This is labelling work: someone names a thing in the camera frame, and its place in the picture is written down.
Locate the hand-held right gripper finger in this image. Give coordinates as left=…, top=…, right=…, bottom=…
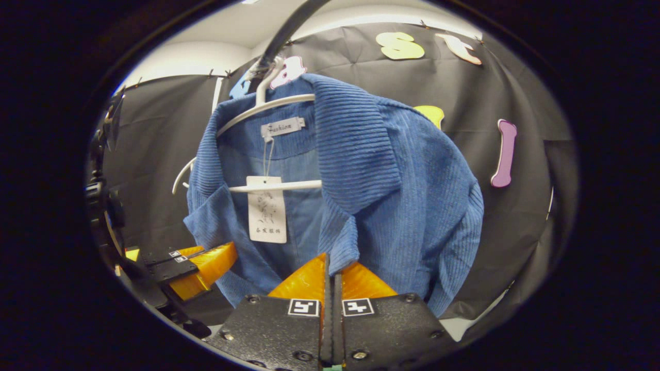
left=333, top=260, right=457, bottom=371
left=206, top=252, right=333, bottom=371

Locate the black clothes rack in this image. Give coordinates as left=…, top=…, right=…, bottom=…
left=253, top=0, right=331, bottom=78

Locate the blue corduroy jacket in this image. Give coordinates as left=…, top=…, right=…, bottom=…
left=183, top=72, right=485, bottom=317

